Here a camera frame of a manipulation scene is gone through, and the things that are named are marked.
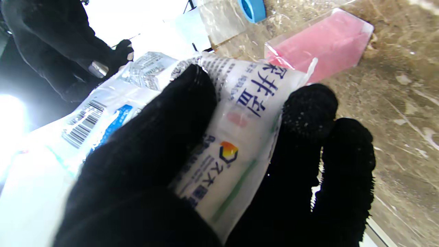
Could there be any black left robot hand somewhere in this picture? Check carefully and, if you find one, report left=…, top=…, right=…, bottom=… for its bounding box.
left=53, top=63, right=376, bottom=247

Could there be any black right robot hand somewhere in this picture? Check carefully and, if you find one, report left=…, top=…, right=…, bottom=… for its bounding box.
left=0, top=0, right=135, bottom=103

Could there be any white and blue salt bag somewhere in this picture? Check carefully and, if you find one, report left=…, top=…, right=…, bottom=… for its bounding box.
left=0, top=51, right=318, bottom=242

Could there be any blue plastic bag clip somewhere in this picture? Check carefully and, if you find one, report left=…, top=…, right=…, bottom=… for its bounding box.
left=237, top=0, right=266, bottom=24

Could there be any clear bottle with pink seasoning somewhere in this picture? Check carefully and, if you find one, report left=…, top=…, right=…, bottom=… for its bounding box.
left=264, top=8, right=374, bottom=84

